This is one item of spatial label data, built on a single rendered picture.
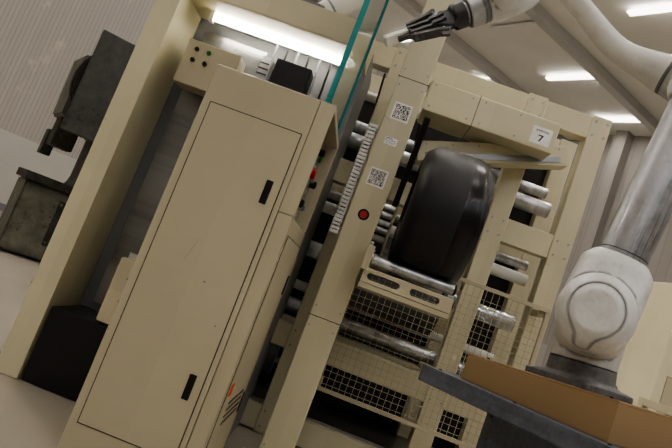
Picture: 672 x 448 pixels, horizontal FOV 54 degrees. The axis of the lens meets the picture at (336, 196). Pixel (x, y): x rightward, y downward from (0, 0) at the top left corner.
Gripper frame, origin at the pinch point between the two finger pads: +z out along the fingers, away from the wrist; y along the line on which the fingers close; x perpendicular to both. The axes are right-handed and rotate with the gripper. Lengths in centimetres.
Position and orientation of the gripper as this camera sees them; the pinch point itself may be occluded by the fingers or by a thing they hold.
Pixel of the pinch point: (396, 37)
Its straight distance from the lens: 187.2
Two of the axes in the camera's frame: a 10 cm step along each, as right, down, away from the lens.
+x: -2.4, -7.0, -6.8
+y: -2.4, -6.3, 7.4
